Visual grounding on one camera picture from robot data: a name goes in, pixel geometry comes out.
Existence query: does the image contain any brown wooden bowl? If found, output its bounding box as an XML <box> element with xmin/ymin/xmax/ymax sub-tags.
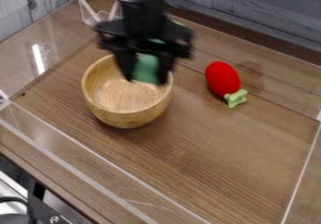
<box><xmin>81</xmin><ymin>54</ymin><xmax>172</xmax><ymax>128</ymax></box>

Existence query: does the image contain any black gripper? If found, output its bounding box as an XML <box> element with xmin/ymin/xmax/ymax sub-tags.
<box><xmin>95</xmin><ymin>0</ymin><xmax>192</xmax><ymax>84</ymax></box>

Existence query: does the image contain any black cable bottom left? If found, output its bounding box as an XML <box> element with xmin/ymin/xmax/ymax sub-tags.
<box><xmin>0</xmin><ymin>196</ymin><xmax>31</xmax><ymax>224</ymax></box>

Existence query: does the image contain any clear acrylic corner bracket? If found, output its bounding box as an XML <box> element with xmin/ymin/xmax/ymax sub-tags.
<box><xmin>77</xmin><ymin>0</ymin><xmax>122</xmax><ymax>27</ymax></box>

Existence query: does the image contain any red toy strawberry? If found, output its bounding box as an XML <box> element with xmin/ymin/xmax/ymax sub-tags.
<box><xmin>206</xmin><ymin>61</ymin><xmax>249</xmax><ymax>109</ymax></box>

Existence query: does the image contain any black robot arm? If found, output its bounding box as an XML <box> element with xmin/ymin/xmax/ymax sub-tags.
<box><xmin>93</xmin><ymin>0</ymin><xmax>194</xmax><ymax>84</ymax></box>

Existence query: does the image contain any green rectangular block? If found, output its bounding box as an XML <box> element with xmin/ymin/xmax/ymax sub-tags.
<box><xmin>131</xmin><ymin>50</ymin><xmax>159</xmax><ymax>85</ymax></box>

